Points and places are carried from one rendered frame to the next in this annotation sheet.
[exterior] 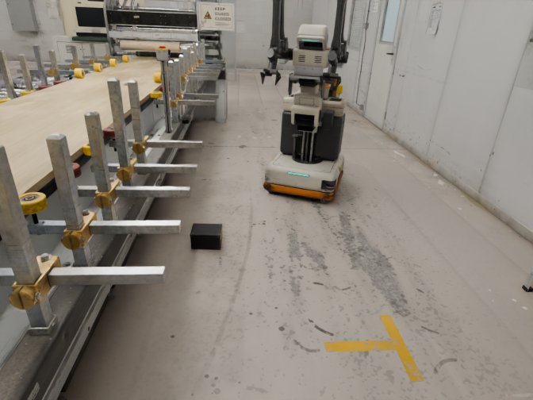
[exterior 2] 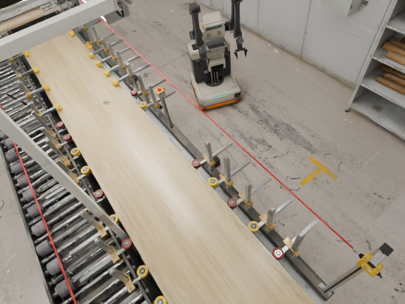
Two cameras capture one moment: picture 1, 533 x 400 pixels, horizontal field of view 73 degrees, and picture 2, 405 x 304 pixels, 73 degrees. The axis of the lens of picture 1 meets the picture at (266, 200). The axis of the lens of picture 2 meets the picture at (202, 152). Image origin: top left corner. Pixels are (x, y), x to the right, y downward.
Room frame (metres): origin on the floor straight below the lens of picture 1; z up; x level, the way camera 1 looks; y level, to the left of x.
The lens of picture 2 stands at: (0.36, 1.19, 2.92)
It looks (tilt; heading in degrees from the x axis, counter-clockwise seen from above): 54 degrees down; 338
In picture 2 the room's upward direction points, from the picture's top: 11 degrees counter-clockwise
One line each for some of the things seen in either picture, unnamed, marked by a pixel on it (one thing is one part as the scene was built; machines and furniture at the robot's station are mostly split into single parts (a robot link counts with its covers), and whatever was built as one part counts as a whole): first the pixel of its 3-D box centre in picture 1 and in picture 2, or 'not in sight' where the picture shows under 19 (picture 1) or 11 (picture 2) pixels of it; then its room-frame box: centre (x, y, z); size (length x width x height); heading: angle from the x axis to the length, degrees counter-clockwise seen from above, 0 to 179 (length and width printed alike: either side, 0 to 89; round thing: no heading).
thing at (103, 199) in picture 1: (108, 193); (245, 199); (1.15, 0.57, 0.81); 0.14 x 0.06 x 0.05; 5
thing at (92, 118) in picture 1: (103, 181); (247, 198); (1.13, 0.56, 0.87); 0.04 x 0.04 x 0.48; 5
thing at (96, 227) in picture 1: (106, 228); (271, 215); (0.93, 0.48, 0.81); 0.43 x 0.03 x 0.04; 95
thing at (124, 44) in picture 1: (166, 46); (30, 15); (5.42, 1.49, 1.05); 1.43 x 0.12 x 0.12; 95
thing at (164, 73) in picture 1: (166, 98); (166, 111); (2.36, 0.67, 0.93); 0.05 x 0.05 x 0.45; 5
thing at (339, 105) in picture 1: (312, 123); (210, 58); (3.24, -0.38, 0.59); 0.55 x 0.34 x 0.83; 73
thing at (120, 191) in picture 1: (128, 192); (250, 193); (1.18, 0.50, 0.81); 0.43 x 0.03 x 0.04; 95
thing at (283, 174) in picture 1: (305, 171); (214, 86); (3.15, -0.36, 0.16); 0.67 x 0.64 x 0.25; 163
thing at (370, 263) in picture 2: not in sight; (342, 278); (0.32, 0.53, 1.20); 0.15 x 0.12 x 1.00; 5
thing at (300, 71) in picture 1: (307, 82); (216, 47); (2.87, -0.27, 0.99); 0.28 x 0.16 x 0.22; 73
